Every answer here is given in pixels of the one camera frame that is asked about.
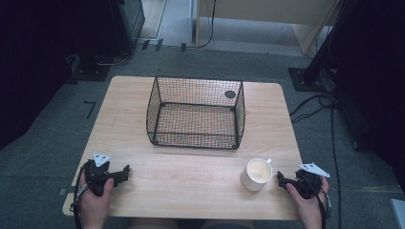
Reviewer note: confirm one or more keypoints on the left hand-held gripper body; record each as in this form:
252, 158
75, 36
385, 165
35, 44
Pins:
97, 179

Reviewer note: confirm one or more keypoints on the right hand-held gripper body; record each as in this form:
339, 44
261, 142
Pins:
308, 183

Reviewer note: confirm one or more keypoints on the white cup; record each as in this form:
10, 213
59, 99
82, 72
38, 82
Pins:
258, 174

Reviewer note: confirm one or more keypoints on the person's left hand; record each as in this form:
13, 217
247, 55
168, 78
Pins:
94, 205

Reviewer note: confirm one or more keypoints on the person's right hand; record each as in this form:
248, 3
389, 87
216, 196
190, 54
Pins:
307, 210

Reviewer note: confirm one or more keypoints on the grey tape strip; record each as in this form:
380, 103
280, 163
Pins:
65, 191

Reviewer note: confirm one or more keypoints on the white flat object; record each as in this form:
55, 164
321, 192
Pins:
399, 212

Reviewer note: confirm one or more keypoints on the black round disc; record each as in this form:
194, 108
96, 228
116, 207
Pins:
230, 94

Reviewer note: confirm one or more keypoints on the black metal stand with base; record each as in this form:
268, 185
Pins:
315, 68

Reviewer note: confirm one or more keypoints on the dark curtain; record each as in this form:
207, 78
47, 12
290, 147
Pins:
35, 63
375, 79

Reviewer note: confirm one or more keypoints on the short black floor tape strip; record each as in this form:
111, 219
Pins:
183, 47
145, 44
159, 45

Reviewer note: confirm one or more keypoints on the dark computer case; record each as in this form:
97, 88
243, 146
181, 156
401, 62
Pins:
129, 22

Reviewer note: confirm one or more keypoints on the light wooden desk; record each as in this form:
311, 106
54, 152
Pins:
286, 14

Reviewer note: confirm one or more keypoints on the black floor stand base plate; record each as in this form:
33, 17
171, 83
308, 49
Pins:
90, 70

